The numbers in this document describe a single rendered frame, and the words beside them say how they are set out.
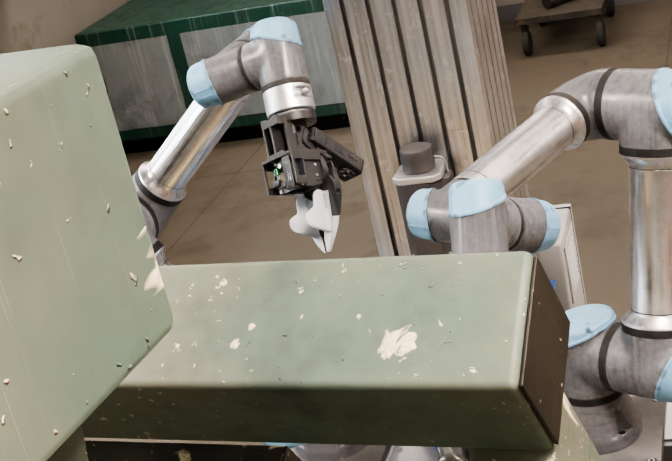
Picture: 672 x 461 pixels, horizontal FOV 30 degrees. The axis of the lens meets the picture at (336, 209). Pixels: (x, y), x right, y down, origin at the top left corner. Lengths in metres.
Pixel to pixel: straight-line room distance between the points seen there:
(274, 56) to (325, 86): 5.65
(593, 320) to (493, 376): 1.37
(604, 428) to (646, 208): 0.41
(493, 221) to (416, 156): 0.54
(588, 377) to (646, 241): 0.26
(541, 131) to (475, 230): 0.37
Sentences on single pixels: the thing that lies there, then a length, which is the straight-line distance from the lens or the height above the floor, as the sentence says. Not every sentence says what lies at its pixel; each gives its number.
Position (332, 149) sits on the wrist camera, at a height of 1.68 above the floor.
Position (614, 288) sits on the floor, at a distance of 5.08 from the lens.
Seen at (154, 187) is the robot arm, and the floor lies 1.60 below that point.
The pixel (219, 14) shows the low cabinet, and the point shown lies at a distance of 7.64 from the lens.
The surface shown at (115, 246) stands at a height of 2.14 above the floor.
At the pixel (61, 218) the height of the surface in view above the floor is 2.16.
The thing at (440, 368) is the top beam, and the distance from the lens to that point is 0.80.
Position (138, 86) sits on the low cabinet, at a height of 0.45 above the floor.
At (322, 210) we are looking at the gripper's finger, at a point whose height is 1.61.
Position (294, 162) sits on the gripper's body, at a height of 1.70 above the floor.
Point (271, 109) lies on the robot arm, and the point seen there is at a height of 1.76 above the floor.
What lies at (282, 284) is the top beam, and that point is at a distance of 0.87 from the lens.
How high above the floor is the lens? 2.27
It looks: 21 degrees down
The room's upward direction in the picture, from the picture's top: 13 degrees counter-clockwise
